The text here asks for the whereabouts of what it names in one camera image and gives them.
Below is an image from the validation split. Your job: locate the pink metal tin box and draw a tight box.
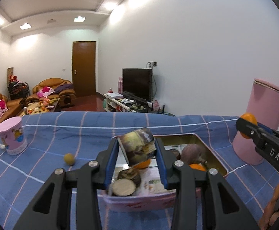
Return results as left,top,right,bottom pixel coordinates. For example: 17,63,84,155
102,133,228,212

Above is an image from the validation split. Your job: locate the brown wooden door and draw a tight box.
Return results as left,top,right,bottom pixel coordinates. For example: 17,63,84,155
72,41,96,97

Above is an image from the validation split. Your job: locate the white tv stand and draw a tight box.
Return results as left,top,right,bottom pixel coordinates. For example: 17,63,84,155
103,92,175,116

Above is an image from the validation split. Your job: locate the blue plaid tablecloth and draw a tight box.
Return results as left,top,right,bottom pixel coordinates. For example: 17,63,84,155
0,112,279,229

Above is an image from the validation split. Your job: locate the printed paper liner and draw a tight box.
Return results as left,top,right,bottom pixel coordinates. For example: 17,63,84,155
107,150,176,197

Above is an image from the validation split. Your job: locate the large orange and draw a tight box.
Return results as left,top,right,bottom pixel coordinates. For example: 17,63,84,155
133,159,151,169

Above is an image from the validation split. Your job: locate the pink floral cushion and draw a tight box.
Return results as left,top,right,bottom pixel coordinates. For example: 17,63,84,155
37,86,55,98

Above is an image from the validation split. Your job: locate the pink thermos jug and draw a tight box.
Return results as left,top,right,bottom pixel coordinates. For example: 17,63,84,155
232,78,279,165

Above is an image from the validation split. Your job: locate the dark sugarcane piece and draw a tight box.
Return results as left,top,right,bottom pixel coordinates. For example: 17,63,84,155
118,168,142,187

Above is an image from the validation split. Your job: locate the green-brown longan fruit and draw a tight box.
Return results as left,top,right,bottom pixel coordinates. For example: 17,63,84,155
64,153,75,166

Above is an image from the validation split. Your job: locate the cluttered coffee table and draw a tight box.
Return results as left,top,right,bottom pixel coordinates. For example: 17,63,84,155
18,98,59,117

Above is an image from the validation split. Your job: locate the small orange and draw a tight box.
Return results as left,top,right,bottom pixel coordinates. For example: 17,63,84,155
240,113,259,140

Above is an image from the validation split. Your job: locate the black television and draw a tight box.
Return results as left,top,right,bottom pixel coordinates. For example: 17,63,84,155
122,68,152,101

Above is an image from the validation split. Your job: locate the black rack with items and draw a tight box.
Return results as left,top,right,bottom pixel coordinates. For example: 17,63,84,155
7,67,30,100

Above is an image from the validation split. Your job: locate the brown leather armchair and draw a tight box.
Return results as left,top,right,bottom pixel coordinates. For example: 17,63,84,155
25,78,76,108

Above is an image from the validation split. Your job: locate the cut sugarcane piece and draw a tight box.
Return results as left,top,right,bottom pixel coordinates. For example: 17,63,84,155
111,179,136,197

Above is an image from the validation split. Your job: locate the pink cartoon mug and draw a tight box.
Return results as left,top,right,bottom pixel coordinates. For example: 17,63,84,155
0,116,28,155

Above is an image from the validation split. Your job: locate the purple passion fruit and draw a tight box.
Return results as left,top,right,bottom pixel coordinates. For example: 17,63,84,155
169,149,181,160

